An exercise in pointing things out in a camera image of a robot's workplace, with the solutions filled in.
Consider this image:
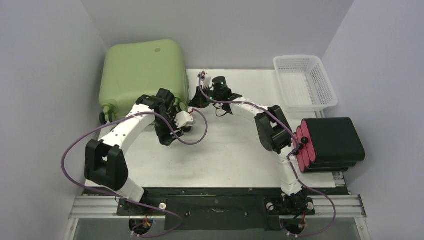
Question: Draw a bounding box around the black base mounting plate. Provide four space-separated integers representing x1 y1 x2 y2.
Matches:
83 186 348 231

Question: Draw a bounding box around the black and pink storage organizer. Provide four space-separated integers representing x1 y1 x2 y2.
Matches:
294 117 366 173

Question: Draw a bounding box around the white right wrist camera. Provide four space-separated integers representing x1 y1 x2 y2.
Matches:
198 71 212 90

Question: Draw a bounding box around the white perforated plastic basket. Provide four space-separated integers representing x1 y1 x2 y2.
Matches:
273 54 338 113

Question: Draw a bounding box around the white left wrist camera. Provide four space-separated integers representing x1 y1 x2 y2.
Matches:
174 111 196 129

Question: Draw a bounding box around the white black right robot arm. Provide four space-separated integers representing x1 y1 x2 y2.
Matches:
188 71 305 214

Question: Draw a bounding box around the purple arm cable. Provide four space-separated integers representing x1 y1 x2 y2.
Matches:
198 71 337 239
61 107 210 239

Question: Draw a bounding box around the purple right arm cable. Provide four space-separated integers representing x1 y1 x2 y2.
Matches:
198 71 337 239

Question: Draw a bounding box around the green hard-shell suitcase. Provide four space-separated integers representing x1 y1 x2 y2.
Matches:
99 39 190 125

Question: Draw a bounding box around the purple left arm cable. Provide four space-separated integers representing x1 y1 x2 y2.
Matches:
61 107 210 239

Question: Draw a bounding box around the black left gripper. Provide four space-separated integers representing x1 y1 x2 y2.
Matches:
154 113 184 146

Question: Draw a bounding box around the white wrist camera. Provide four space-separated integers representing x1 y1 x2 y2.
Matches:
174 111 196 129
198 71 212 90

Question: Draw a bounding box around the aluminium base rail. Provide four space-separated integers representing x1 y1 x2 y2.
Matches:
69 195 367 220

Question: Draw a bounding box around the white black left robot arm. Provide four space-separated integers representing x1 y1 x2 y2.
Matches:
84 88 194 215

